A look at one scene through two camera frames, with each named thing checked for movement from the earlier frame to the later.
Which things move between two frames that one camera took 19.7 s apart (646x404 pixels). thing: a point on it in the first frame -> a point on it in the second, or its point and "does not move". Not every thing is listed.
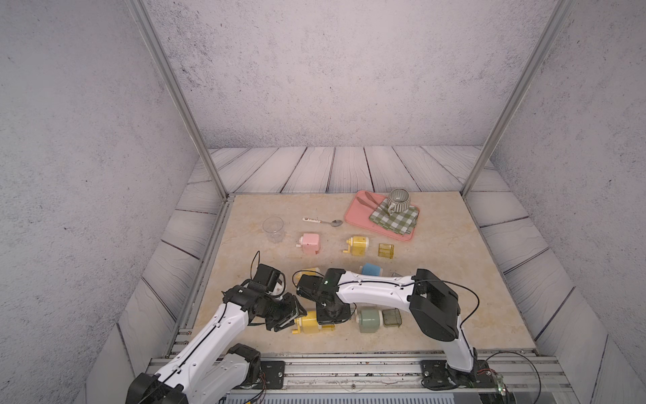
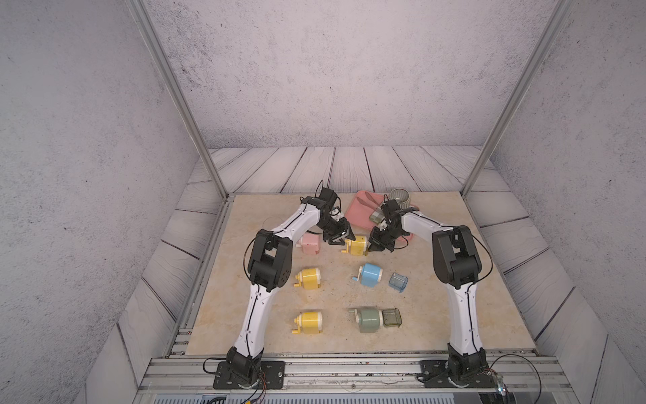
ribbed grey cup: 399,200 does not move
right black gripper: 339,319 -> 374,245
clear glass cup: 273,227 does not move
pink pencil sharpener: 310,243 does not move
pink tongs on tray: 371,198 does not move
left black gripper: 293,310 -> 344,231
